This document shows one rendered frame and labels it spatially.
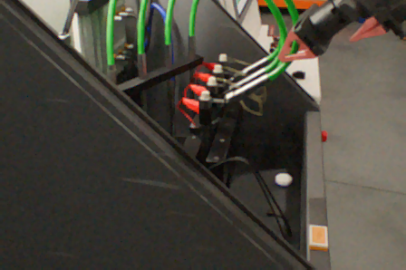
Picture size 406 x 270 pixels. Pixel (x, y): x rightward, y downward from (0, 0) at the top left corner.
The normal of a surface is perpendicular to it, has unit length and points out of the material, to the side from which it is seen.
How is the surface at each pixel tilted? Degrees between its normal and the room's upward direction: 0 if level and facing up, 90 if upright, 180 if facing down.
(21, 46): 90
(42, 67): 90
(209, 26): 90
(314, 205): 0
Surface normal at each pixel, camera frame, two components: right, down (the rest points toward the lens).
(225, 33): -0.19, 0.43
